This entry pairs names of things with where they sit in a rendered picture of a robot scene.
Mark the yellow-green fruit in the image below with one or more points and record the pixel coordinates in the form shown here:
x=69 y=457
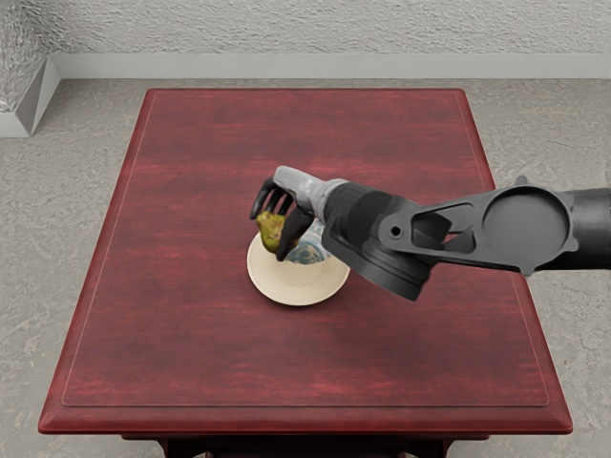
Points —
x=270 y=230

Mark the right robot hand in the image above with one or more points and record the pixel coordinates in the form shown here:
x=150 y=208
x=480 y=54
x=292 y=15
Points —
x=301 y=188

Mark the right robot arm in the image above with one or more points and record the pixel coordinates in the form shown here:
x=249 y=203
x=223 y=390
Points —
x=429 y=234

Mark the cream plate with blue pattern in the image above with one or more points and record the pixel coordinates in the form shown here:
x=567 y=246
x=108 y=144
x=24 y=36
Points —
x=298 y=279

